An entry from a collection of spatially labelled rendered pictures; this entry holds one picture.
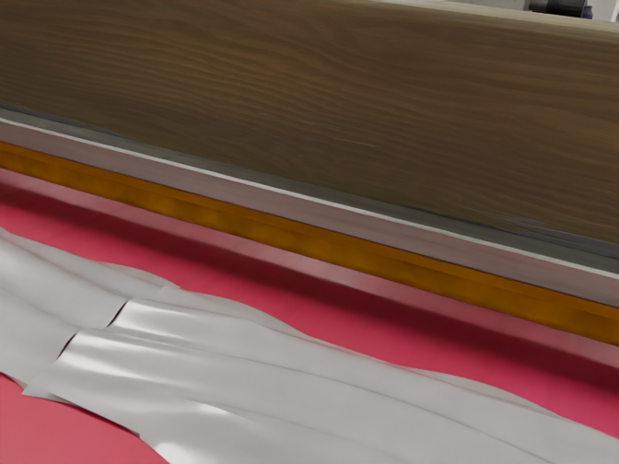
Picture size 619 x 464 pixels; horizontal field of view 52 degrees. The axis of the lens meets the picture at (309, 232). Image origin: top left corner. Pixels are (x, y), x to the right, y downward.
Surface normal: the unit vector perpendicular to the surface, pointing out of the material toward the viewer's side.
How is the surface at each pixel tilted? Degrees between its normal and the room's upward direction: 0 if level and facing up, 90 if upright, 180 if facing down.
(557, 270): 90
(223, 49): 90
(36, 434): 0
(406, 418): 23
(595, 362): 0
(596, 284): 90
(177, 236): 0
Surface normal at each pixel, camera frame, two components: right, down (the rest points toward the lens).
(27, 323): -0.11, -0.69
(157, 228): 0.11, -0.92
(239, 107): -0.41, 0.32
